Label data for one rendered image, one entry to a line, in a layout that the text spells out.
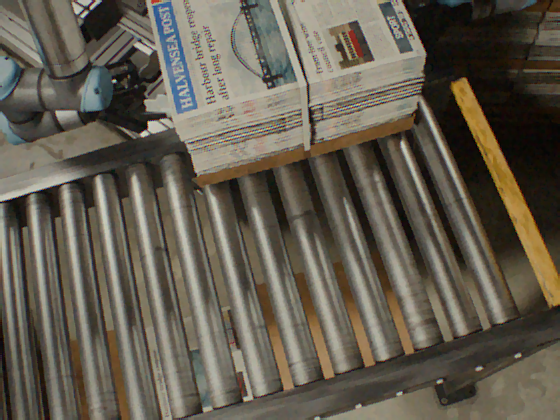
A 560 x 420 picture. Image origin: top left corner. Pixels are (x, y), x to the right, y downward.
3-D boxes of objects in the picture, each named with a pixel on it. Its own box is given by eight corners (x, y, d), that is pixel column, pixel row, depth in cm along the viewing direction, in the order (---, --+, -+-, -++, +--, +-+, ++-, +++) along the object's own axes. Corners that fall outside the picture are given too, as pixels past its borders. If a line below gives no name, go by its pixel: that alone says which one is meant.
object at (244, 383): (249, 299, 175) (249, 299, 174) (274, 393, 163) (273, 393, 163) (131, 332, 174) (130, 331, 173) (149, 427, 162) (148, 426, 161)
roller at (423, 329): (357, 108, 109) (351, 95, 105) (448, 351, 91) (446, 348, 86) (332, 118, 110) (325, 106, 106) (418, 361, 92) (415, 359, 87)
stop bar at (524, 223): (465, 82, 105) (467, 75, 103) (568, 304, 88) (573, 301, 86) (448, 86, 105) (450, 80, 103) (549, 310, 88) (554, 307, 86)
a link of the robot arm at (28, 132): (-5, 133, 101) (17, 155, 109) (52, 115, 101) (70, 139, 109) (-6, 98, 104) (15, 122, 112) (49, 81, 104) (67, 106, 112)
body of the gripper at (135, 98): (139, 88, 101) (74, 107, 101) (152, 114, 109) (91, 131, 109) (133, 55, 104) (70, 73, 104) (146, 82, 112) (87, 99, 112)
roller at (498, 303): (418, 93, 110) (422, 78, 106) (518, 328, 92) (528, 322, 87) (394, 100, 110) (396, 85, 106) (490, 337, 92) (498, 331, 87)
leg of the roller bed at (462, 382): (458, 370, 162) (536, 318, 99) (465, 389, 159) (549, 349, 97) (439, 376, 161) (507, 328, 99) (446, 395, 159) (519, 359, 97)
